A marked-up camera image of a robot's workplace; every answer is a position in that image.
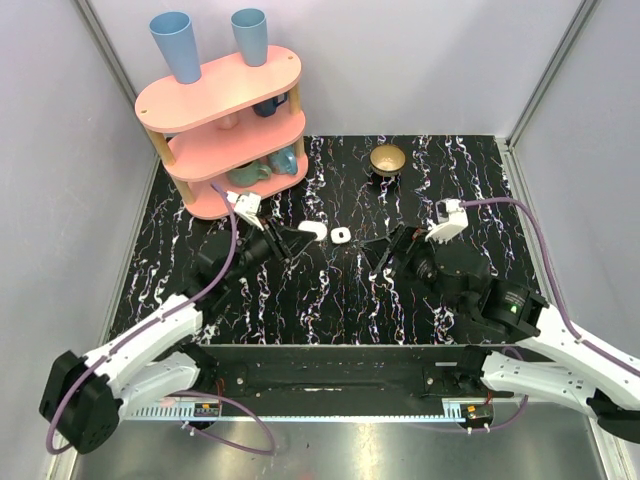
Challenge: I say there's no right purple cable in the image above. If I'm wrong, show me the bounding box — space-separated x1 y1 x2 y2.
414 197 640 434

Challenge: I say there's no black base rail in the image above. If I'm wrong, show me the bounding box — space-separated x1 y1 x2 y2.
178 343 490 399

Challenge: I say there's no light blue butterfly mug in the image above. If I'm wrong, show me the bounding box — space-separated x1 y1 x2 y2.
267 147 298 175

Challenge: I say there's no blue plastic cup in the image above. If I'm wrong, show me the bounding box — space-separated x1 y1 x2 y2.
231 8 268 67
149 11 202 84

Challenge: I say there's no left blue plastic cup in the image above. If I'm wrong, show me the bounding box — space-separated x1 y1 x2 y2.
149 11 202 84

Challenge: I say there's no white earbud charging case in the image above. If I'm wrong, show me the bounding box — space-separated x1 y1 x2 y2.
330 227 351 245

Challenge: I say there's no gold patterned bowl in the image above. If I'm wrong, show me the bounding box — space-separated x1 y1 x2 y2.
369 145 406 178

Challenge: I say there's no pink cup on shelf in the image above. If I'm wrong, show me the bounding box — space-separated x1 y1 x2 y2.
215 112 239 130

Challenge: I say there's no pink three-tier shelf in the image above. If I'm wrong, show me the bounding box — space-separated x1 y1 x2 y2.
135 45 309 220

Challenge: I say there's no white oval case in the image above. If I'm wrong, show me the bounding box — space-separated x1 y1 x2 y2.
298 220 328 241

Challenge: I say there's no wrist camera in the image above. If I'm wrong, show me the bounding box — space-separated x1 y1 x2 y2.
227 191 264 230
426 199 468 244

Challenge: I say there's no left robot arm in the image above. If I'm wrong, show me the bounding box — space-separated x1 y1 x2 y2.
39 216 327 455

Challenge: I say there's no right blue plastic cup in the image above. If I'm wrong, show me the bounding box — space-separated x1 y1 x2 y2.
231 8 268 67

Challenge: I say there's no dark blue mug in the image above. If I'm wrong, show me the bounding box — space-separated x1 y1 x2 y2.
252 92 288 118

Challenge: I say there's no purple cable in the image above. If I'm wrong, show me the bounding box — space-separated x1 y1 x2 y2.
45 182 277 456
414 197 640 434

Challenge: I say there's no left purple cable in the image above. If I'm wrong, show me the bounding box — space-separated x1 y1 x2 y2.
45 182 277 456

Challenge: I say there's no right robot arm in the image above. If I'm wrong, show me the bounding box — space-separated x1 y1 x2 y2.
361 225 639 443

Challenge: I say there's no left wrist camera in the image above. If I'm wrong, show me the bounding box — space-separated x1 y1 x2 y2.
227 191 264 230

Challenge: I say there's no teal ceramic mug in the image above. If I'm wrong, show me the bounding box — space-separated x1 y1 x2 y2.
226 160 272 187

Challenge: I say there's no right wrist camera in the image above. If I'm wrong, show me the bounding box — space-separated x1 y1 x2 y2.
426 199 468 244

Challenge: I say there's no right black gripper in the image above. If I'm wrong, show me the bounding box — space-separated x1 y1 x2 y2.
357 219 466 314

